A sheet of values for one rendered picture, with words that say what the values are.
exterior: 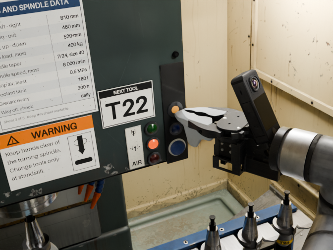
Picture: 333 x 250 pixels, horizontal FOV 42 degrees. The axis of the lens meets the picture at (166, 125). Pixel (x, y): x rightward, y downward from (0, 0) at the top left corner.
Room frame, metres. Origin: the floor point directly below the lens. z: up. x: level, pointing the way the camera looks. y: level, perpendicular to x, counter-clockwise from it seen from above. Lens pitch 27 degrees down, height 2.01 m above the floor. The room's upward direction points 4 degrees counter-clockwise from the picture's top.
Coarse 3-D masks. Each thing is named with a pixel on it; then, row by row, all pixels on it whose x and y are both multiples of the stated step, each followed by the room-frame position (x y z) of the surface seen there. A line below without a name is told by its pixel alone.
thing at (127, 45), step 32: (96, 0) 0.67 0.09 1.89; (128, 0) 0.69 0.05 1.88; (160, 0) 0.71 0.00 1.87; (96, 32) 0.67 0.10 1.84; (128, 32) 0.69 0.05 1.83; (160, 32) 0.71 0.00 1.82; (96, 64) 0.67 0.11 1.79; (128, 64) 0.69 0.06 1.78; (160, 64) 0.71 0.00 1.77; (96, 96) 0.67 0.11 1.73; (160, 96) 0.71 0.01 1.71; (96, 128) 0.66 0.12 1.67; (160, 128) 0.71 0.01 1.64; (0, 160) 0.61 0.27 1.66; (160, 160) 0.70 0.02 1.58; (0, 192) 0.60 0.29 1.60; (32, 192) 0.62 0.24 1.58
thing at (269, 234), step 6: (264, 222) 0.93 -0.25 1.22; (258, 228) 0.90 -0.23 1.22; (264, 228) 0.90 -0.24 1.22; (270, 228) 0.90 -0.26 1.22; (264, 234) 0.88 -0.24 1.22; (270, 234) 0.88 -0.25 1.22; (276, 234) 0.88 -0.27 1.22; (264, 240) 0.86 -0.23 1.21; (270, 240) 0.86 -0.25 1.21; (276, 240) 0.86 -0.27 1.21
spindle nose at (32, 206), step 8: (56, 192) 0.79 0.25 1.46; (32, 200) 0.73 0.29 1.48; (40, 200) 0.74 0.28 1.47; (48, 200) 0.76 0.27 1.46; (0, 208) 0.73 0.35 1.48; (8, 208) 0.72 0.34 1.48; (16, 208) 0.72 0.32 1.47; (24, 208) 0.73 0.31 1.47; (32, 208) 0.73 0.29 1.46; (40, 208) 0.74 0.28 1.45; (0, 216) 0.73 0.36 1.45; (8, 216) 0.72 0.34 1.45; (16, 216) 0.72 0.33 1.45; (24, 216) 0.73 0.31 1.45
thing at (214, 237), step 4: (208, 228) 0.83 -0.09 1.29; (216, 228) 0.83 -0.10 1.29; (208, 232) 0.82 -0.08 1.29; (212, 232) 0.82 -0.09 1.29; (216, 232) 0.82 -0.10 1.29; (208, 236) 0.82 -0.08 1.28; (212, 236) 0.82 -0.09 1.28; (216, 236) 0.82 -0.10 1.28; (208, 240) 0.82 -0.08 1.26; (212, 240) 0.81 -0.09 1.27; (216, 240) 0.82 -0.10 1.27; (208, 244) 0.82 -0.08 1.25; (212, 244) 0.81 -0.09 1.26; (216, 244) 0.81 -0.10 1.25; (220, 244) 0.82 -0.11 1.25; (204, 248) 0.83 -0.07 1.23; (208, 248) 0.82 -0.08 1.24; (212, 248) 0.81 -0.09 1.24; (216, 248) 0.81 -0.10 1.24; (220, 248) 0.82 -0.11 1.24
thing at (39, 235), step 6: (24, 222) 0.80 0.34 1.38; (30, 222) 0.79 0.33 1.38; (36, 222) 0.80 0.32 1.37; (30, 228) 0.79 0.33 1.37; (36, 228) 0.79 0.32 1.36; (30, 234) 0.78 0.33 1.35; (36, 234) 0.79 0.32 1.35; (42, 234) 0.80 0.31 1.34; (30, 240) 0.78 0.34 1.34; (36, 240) 0.78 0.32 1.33; (42, 240) 0.79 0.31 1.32; (30, 246) 0.78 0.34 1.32; (36, 246) 0.78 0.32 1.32
